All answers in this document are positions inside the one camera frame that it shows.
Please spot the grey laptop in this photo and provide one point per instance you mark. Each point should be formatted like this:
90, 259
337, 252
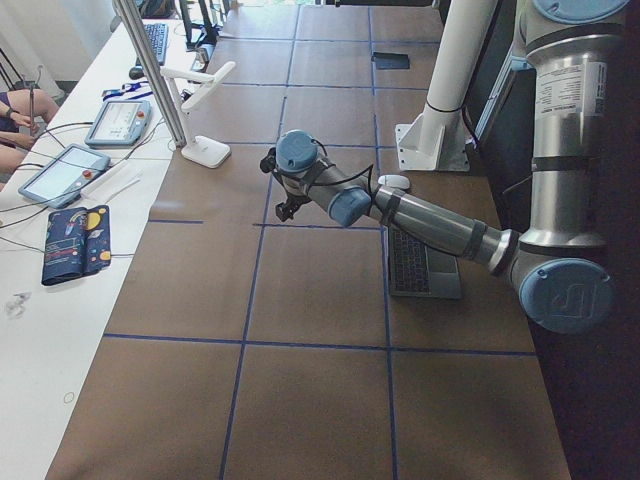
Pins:
417, 270

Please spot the teach pendant tablet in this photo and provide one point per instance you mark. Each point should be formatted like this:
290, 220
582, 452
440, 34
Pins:
119, 123
60, 182

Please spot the black keyboard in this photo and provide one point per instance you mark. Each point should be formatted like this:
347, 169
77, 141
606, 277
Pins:
158, 34

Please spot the black mouse pad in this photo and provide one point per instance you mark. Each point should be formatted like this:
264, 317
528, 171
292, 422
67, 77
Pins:
390, 61

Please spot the brown paper table cover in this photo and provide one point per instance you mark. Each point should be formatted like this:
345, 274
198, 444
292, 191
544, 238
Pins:
241, 347

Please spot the space pattern pencil case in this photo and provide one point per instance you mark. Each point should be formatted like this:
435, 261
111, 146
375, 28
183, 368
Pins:
77, 244

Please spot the white computer mouse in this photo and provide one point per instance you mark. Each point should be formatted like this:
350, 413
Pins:
395, 181

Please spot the aluminium frame post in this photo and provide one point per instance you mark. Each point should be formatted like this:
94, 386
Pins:
130, 16

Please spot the far teach pendant tablet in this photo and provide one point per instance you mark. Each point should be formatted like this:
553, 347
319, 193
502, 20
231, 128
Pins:
119, 123

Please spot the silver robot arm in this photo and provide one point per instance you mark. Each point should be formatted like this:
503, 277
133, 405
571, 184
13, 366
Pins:
555, 265

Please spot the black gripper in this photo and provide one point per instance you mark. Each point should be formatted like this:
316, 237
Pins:
291, 200

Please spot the near teach pendant tablet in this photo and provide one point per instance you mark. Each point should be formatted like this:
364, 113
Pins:
60, 182

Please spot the white pillar mount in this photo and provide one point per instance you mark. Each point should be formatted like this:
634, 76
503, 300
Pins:
436, 139

